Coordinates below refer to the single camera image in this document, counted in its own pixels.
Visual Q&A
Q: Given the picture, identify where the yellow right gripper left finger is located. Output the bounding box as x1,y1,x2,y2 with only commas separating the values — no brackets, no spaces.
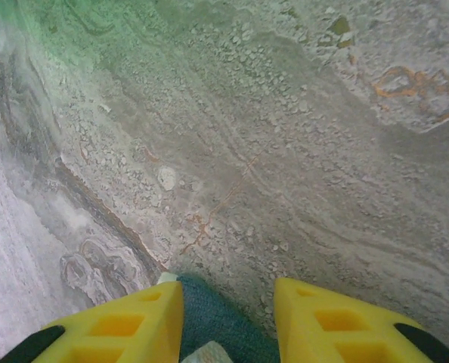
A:
0,280,185,363

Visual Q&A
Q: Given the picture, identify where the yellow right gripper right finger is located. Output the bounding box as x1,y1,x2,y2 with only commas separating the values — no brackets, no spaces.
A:
272,277,449,363

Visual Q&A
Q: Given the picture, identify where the dark blue towel white print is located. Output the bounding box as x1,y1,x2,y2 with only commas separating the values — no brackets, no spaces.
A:
158,272,282,363

